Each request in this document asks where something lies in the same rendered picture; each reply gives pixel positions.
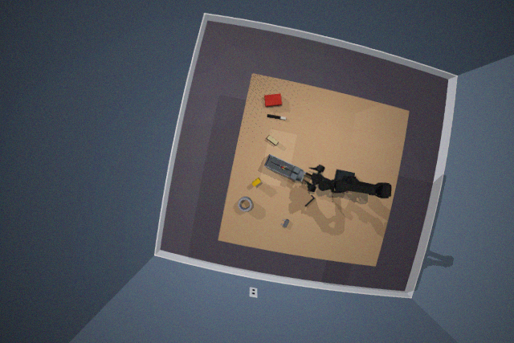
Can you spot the red rectangular block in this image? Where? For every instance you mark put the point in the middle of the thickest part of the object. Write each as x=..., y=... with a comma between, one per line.
x=273, y=100

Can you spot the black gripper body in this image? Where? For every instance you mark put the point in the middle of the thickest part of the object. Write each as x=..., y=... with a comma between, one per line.
x=313, y=186

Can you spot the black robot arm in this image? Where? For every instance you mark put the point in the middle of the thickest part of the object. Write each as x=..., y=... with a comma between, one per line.
x=380, y=189

